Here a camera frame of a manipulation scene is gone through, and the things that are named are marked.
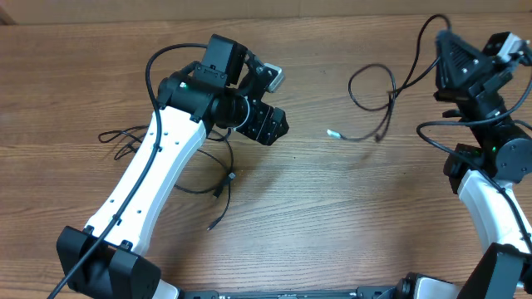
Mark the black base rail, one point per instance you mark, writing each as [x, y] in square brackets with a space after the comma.
[366, 292]

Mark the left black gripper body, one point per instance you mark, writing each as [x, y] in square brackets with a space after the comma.
[257, 120]

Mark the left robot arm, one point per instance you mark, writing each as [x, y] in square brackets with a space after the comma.
[106, 259]

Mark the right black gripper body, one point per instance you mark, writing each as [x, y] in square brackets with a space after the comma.
[484, 98]

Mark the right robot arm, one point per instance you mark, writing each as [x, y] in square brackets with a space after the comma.
[483, 176]

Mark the brown cardboard backdrop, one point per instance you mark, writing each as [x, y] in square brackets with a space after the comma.
[27, 12]

